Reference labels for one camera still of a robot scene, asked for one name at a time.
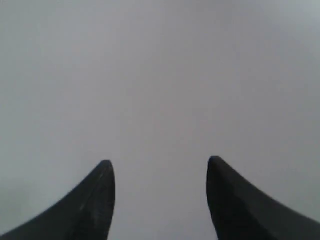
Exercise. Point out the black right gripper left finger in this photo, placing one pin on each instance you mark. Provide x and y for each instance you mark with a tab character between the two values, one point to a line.
85	213

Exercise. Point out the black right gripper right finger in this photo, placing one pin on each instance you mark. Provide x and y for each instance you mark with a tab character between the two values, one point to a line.
241	211

